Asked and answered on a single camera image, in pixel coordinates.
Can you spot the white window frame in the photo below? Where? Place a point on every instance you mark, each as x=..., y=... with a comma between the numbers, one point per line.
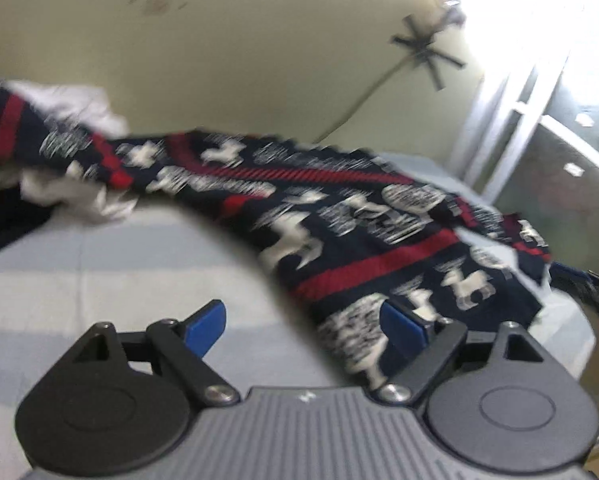
x=479, y=125

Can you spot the light blue striped bedsheet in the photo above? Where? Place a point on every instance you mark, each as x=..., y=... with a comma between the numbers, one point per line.
x=129, y=260

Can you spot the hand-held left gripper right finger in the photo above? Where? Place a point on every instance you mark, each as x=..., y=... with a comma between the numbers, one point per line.
x=399, y=326

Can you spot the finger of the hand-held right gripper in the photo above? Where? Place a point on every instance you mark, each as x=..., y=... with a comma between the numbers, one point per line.
x=569, y=276

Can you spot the navy red white patterned sweater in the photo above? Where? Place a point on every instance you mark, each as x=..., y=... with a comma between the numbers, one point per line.
x=359, y=240

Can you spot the white shirt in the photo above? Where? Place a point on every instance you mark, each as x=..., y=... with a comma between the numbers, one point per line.
x=72, y=101

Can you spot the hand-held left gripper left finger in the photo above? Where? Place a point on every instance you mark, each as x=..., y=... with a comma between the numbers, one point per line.
x=207, y=325

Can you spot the black tape cross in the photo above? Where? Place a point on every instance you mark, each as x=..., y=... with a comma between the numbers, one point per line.
x=422, y=42

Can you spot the dark navy cloth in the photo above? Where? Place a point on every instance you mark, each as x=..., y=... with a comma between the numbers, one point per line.
x=4, y=225

